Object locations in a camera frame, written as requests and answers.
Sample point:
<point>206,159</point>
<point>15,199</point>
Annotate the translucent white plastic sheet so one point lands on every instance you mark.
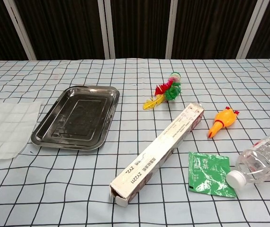
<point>4,127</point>

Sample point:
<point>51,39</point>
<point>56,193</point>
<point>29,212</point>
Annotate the steel rectangular tray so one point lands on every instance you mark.
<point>75,118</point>

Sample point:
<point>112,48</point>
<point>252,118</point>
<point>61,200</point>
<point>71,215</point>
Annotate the long white cardboard box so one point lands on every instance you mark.
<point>158,146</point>

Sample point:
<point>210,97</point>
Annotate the red green yellow feather shuttlecock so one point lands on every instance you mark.
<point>171,91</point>

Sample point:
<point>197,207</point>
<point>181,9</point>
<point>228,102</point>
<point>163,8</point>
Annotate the yellow rubber chicken toy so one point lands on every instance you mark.
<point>223,118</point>

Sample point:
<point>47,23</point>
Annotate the green tea packet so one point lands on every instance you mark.
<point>206,175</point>

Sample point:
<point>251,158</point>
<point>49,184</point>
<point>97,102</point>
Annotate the blue checked tablecloth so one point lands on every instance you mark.
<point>78,189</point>

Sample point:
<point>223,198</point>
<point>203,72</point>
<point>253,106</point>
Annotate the clear plastic water bottle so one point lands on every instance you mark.
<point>255,160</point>

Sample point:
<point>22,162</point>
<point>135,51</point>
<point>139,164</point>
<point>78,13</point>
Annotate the white partition frame post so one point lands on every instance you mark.
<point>249,28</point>
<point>109,28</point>
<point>21,30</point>
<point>171,28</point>

